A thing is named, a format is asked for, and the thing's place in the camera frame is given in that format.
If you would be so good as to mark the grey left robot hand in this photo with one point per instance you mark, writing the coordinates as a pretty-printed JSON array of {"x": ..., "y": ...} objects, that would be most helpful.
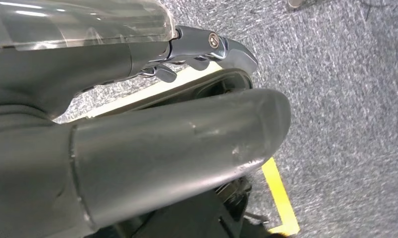
[{"x": 169, "y": 157}]

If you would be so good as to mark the black robot foot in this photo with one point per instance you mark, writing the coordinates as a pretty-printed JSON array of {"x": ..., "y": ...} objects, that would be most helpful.
[{"x": 192, "y": 213}]

